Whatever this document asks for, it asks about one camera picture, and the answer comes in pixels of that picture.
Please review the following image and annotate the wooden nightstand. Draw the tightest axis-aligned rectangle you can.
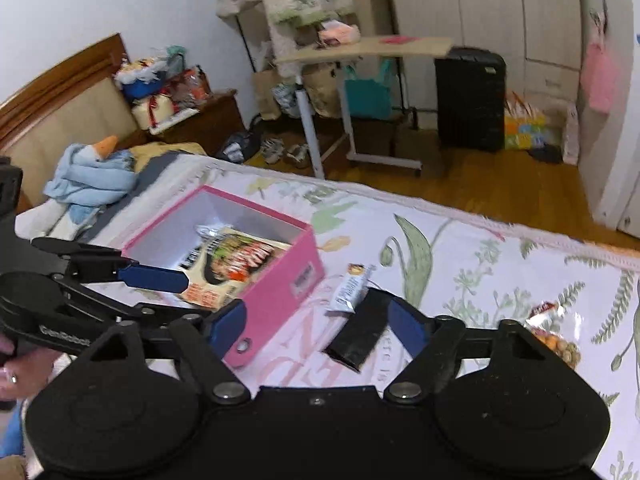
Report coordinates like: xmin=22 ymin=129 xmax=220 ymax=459
xmin=147 ymin=89 xmax=247 ymax=158

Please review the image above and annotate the pink cardboard box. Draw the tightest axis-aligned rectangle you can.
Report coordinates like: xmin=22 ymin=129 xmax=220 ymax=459
xmin=121 ymin=185 xmax=327 ymax=370

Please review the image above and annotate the pink hanging cloth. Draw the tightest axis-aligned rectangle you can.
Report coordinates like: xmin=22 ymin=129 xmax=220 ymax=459
xmin=580 ymin=10 xmax=621 ymax=113

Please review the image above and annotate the blue basket with white stuffing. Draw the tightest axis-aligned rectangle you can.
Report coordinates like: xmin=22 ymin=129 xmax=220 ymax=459
xmin=114 ymin=57 xmax=168 ymax=101

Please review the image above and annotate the cream gift box red ribbon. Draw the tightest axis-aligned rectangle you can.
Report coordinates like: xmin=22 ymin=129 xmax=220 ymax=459
xmin=131 ymin=92 xmax=196 ymax=133

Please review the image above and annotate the colourful package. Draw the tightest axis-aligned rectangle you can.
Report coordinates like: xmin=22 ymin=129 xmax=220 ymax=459
xmin=504 ymin=91 xmax=548 ymax=151

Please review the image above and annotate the black suitcase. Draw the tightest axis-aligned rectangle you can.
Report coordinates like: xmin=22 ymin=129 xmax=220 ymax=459
xmin=434 ymin=46 xmax=507 ymax=153

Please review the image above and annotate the black bag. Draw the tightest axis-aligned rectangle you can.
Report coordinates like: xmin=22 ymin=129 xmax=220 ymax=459
xmin=215 ymin=129 xmax=261 ymax=162

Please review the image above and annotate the grey sneaker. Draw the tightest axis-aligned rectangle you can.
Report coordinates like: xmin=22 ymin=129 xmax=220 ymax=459
xmin=286 ymin=142 xmax=311 ymax=168
xmin=260 ymin=137 xmax=286 ymax=165

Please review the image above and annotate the white wardrobe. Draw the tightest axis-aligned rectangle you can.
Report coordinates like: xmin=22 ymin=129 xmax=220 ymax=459
xmin=575 ymin=0 xmax=640 ymax=238

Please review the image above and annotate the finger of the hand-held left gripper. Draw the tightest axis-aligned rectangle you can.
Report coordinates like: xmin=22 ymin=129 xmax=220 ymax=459
xmin=50 ymin=275 xmax=213 ymax=336
xmin=31 ymin=237 xmax=190 ymax=295

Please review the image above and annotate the brown paper bag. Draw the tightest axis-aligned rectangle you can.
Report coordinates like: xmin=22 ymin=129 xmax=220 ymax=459
xmin=252 ymin=67 xmax=286 ymax=121

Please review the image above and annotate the wooden padded headboard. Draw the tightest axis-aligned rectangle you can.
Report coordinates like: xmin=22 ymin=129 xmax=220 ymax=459
xmin=0 ymin=32 xmax=146 ymax=211

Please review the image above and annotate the white snack bar packet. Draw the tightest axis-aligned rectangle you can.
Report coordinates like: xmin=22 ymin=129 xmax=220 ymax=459
xmin=325 ymin=261 xmax=377 ymax=317

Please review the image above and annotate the black snack packet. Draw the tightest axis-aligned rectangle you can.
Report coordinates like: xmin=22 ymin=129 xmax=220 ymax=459
xmin=324 ymin=288 xmax=398 ymax=373

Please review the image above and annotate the teal bag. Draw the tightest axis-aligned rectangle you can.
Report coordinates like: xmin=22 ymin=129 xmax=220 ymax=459
xmin=345 ymin=59 xmax=393 ymax=121

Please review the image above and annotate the blue plush toy orange beak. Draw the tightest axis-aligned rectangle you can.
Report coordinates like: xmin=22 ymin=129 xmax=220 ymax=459
xmin=44 ymin=135 xmax=138 ymax=223

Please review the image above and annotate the person's left hand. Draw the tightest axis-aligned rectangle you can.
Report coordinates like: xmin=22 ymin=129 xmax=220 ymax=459
xmin=0 ymin=332 xmax=61 ymax=403

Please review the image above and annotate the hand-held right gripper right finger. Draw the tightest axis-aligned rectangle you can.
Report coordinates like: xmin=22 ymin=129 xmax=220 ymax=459
xmin=382 ymin=299 xmax=581 ymax=405

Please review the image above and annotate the clear packet of orange snacks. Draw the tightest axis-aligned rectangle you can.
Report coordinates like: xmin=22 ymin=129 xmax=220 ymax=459
xmin=524 ymin=300 xmax=583 ymax=368

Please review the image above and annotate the yellow pillow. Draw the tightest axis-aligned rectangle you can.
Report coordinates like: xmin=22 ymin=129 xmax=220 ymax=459
xmin=131 ymin=141 xmax=207 ymax=171

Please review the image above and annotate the white built-in cabinet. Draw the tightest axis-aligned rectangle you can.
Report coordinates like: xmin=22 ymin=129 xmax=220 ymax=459
xmin=382 ymin=0 xmax=583 ymax=111

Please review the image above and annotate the grey blanket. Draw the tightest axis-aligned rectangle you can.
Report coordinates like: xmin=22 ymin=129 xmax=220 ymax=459
xmin=87 ymin=154 xmax=178 ymax=248

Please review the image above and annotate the beige printed bag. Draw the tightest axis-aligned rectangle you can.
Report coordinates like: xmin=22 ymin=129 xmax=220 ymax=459
xmin=302 ymin=65 xmax=346 ymax=118

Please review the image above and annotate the wooden overbed table white frame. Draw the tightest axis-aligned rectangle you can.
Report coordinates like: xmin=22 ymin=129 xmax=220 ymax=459
xmin=274 ymin=36 xmax=453 ymax=178

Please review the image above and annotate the pink bundle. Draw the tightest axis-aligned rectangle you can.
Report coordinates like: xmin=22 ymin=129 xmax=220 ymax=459
xmin=318 ymin=21 xmax=361 ymax=46

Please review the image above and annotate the white plastic bag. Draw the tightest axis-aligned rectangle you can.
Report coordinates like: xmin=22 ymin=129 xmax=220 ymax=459
xmin=562 ymin=102 xmax=581 ymax=166

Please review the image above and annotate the large red noodle packet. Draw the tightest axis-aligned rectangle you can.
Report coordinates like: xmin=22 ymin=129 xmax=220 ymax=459
xmin=182 ymin=227 xmax=293 ymax=311

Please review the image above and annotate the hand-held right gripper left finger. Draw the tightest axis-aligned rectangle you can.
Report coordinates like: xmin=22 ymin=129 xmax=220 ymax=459
xmin=89 ymin=299 xmax=252 ymax=405

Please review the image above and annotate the red snack bag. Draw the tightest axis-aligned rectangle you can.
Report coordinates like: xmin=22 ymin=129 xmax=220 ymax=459
xmin=170 ymin=65 xmax=213 ymax=108

